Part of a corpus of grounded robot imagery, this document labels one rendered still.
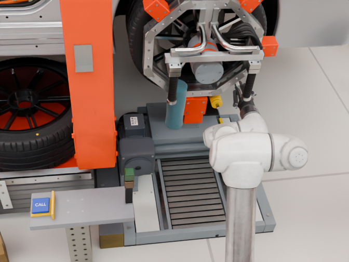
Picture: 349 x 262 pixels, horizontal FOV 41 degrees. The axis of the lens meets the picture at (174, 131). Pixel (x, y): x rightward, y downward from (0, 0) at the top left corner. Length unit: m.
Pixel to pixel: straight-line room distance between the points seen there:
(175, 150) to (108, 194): 0.69
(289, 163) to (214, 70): 0.68
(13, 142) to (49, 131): 0.17
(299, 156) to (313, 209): 1.26
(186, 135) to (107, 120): 0.86
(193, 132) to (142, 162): 0.47
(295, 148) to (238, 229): 0.33
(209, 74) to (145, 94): 1.18
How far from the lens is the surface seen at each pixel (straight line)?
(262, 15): 2.22
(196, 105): 2.35
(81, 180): 2.26
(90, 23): 1.55
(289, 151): 1.51
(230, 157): 1.49
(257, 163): 1.51
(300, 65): 3.68
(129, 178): 1.87
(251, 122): 2.09
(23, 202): 2.39
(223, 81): 2.35
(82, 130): 1.87
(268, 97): 3.31
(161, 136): 2.59
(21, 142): 2.23
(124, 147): 2.29
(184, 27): 2.18
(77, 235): 2.14
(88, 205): 2.03
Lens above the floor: 2.12
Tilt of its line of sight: 46 degrees down
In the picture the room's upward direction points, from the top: 7 degrees clockwise
